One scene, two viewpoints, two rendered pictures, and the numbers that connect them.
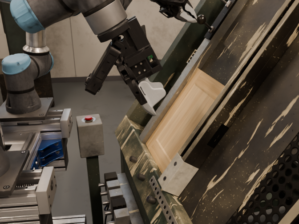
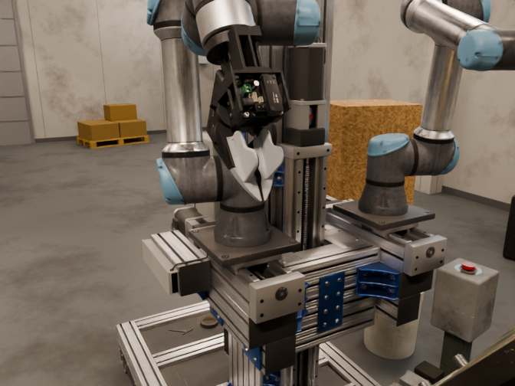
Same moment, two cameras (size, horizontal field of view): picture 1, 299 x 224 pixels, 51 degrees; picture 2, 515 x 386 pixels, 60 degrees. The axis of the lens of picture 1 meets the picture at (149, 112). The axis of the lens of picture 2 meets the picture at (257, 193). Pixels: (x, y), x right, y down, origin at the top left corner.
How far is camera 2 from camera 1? 0.68 m
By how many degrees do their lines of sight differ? 63
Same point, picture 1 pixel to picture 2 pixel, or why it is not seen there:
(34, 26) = (190, 44)
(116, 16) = (209, 22)
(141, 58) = (224, 89)
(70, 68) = not seen: outside the picture
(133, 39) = (231, 60)
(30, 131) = (371, 242)
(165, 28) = not seen: outside the picture
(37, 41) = (431, 121)
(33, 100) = (388, 201)
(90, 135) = (454, 294)
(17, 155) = (283, 241)
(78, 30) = not seen: outside the picture
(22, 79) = (380, 165)
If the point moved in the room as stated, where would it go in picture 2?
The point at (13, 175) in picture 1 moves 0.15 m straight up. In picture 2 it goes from (247, 252) to (247, 193)
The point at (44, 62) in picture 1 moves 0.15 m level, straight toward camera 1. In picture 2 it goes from (432, 155) to (405, 162)
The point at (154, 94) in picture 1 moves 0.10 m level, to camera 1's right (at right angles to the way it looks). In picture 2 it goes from (246, 158) to (280, 176)
